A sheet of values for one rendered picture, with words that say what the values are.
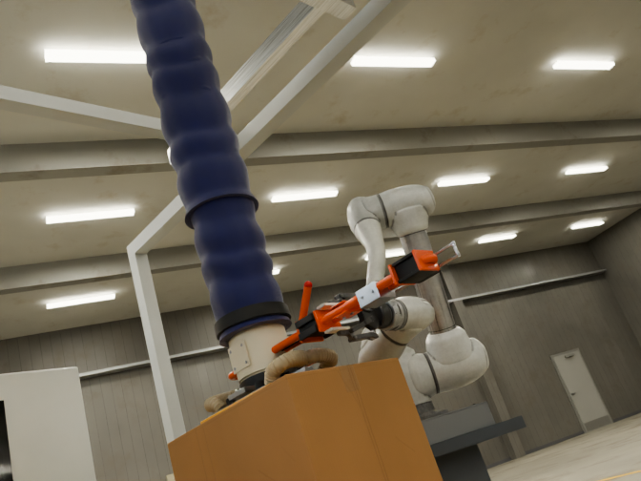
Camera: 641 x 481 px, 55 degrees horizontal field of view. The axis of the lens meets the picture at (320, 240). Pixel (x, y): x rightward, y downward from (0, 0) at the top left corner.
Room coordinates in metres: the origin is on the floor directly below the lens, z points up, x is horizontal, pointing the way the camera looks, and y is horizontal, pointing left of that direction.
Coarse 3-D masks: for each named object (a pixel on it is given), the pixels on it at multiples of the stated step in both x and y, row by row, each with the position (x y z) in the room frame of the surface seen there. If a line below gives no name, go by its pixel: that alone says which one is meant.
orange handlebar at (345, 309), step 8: (424, 256) 1.33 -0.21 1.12; (432, 256) 1.34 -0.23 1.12; (384, 280) 1.41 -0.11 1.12; (392, 280) 1.40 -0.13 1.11; (392, 288) 1.46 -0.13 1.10; (336, 304) 1.52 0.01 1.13; (344, 304) 1.50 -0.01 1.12; (352, 304) 1.49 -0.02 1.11; (328, 312) 1.54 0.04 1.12; (336, 312) 1.52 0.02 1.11; (344, 312) 1.51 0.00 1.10; (352, 312) 1.53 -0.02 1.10; (320, 320) 1.56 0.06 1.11; (328, 320) 1.55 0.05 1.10; (336, 320) 1.58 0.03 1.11; (296, 336) 1.63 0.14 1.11; (280, 344) 1.67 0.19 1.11; (288, 344) 1.66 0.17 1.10; (296, 344) 1.69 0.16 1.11; (232, 376) 1.83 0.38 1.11
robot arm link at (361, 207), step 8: (352, 200) 2.13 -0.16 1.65; (360, 200) 2.10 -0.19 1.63; (368, 200) 2.08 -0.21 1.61; (376, 200) 2.07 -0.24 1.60; (352, 208) 2.09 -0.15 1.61; (360, 208) 2.07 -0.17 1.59; (368, 208) 2.06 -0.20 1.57; (376, 208) 2.07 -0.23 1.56; (352, 216) 2.08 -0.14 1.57; (360, 216) 2.05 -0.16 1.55; (368, 216) 2.05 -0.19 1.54; (376, 216) 2.07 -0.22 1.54; (384, 216) 2.08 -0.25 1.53; (352, 224) 2.07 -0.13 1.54; (384, 224) 2.11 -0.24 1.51
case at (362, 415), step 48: (288, 384) 1.42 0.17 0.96; (336, 384) 1.53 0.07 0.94; (384, 384) 1.65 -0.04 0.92; (192, 432) 1.73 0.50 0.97; (240, 432) 1.58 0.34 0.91; (288, 432) 1.46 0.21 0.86; (336, 432) 1.49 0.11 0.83; (384, 432) 1.61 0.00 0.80; (192, 480) 1.77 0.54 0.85; (240, 480) 1.61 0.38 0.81; (288, 480) 1.49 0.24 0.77; (336, 480) 1.46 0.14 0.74; (384, 480) 1.57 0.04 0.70; (432, 480) 1.68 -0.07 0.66
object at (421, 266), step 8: (408, 256) 1.34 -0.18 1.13; (416, 256) 1.32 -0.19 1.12; (392, 264) 1.37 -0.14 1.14; (400, 264) 1.37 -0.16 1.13; (408, 264) 1.35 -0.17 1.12; (416, 264) 1.34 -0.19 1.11; (424, 264) 1.34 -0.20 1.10; (432, 264) 1.36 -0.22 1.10; (392, 272) 1.37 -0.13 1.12; (400, 272) 1.37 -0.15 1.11; (408, 272) 1.36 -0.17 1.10; (416, 272) 1.34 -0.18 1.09; (424, 272) 1.36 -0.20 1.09; (432, 272) 1.38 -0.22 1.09; (400, 280) 1.37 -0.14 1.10; (408, 280) 1.37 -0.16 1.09; (416, 280) 1.40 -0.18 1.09
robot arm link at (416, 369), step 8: (408, 352) 2.27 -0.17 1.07; (400, 360) 2.25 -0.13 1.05; (408, 360) 2.26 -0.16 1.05; (416, 360) 2.26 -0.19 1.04; (424, 360) 2.27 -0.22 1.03; (408, 368) 2.25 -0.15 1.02; (416, 368) 2.25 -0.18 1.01; (424, 368) 2.25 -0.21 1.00; (408, 376) 2.25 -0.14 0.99; (416, 376) 2.25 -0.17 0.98; (424, 376) 2.25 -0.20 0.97; (432, 376) 2.26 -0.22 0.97; (408, 384) 2.25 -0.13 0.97; (416, 384) 2.25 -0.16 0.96; (424, 384) 2.26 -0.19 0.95; (432, 384) 2.27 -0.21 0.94; (416, 392) 2.26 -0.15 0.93; (424, 392) 2.27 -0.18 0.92; (432, 392) 2.29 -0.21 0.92; (416, 400) 2.26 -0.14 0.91; (424, 400) 2.27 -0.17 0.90
